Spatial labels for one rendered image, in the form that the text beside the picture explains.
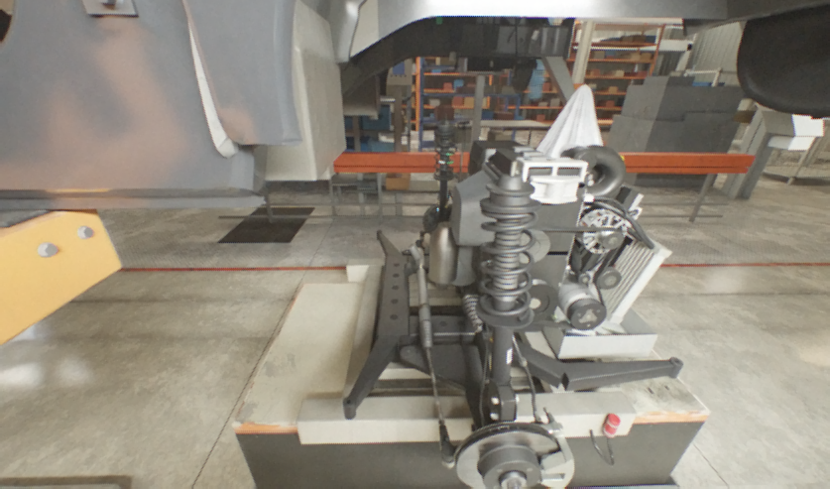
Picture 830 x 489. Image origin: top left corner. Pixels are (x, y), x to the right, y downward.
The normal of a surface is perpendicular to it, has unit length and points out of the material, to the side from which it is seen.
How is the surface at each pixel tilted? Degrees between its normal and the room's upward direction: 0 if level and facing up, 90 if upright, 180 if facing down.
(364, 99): 90
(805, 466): 0
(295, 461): 90
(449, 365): 10
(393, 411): 0
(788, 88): 90
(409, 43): 90
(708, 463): 0
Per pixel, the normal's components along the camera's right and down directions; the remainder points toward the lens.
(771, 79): -1.00, 0.00
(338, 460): 0.03, 0.43
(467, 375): 0.00, -0.83
